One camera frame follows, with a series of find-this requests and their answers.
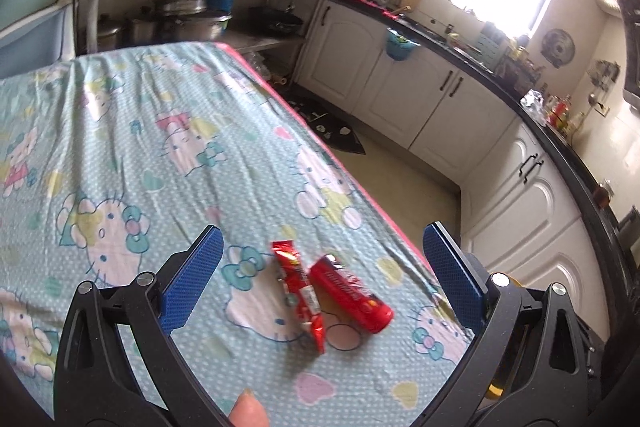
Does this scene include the steel cooking pot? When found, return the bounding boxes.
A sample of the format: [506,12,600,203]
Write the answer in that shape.
[153,0,232,42]

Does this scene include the blue hanging basket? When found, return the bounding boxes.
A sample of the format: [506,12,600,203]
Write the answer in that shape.
[385,28,420,62]

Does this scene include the black floor mat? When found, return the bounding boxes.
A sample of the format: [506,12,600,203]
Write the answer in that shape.
[285,96,366,155]

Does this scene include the round wall decoration plate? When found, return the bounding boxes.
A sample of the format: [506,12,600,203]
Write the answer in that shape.
[541,28,576,69]

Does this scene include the metal shelf rack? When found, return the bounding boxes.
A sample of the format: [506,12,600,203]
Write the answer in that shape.
[79,0,323,55]

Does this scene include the white kitchen cabinets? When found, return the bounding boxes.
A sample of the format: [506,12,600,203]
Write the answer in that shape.
[298,0,613,337]

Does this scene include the black frying pan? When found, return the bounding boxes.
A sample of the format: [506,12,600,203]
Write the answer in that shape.
[248,6,305,37]

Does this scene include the plastic drawer cabinet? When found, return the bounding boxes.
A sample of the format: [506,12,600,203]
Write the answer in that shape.
[1,0,78,78]

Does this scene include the red cylindrical can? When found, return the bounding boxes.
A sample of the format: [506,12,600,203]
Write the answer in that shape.
[308,254,394,334]

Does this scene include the cartoon cat tablecloth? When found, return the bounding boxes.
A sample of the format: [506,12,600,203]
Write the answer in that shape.
[1,43,472,426]

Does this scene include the red snack wrapper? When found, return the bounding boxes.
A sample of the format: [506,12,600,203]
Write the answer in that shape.
[271,241,326,355]

